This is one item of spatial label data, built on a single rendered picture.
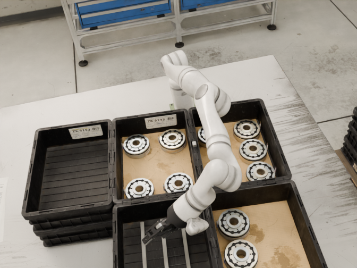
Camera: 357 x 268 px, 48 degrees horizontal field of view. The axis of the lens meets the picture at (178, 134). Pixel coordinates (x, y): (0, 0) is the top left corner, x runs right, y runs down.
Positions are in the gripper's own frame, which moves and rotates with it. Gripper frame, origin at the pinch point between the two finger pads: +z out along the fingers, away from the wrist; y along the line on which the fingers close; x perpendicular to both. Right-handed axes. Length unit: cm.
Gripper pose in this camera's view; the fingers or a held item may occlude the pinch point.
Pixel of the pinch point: (154, 238)
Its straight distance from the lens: 125.7
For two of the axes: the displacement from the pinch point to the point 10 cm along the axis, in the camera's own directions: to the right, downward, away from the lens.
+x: 5.4, 7.6, -3.7
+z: -6.2, 6.5, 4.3
